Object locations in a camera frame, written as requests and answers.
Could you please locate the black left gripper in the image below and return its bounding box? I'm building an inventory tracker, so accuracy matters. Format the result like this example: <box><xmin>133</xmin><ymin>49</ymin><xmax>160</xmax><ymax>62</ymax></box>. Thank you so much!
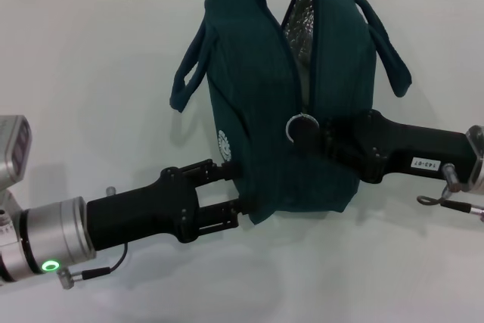
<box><xmin>85</xmin><ymin>159</ymin><xmax>260</xmax><ymax>253</ymax></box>

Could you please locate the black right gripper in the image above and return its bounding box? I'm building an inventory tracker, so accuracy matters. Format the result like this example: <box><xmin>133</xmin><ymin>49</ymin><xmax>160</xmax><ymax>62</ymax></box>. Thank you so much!
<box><xmin>287</xmin><ymin>109</ymin><xmax>478</xmax><ymax>185</ymax></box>

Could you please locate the dark teal insulated lunch bag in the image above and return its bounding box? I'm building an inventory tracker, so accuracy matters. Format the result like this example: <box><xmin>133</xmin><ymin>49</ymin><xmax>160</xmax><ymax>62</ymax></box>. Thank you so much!
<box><xmin>169</xmin><ymin>0</ymin><xmax>413</xmax><ymax>225</ymax></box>

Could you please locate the right arm cable with plug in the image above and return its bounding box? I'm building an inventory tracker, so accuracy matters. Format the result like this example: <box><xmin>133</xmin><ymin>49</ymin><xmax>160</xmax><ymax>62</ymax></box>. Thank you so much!
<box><xmin>415</xmin><ymin>163</ymin><xmax>484</xmax><ymax>222</ymax></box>

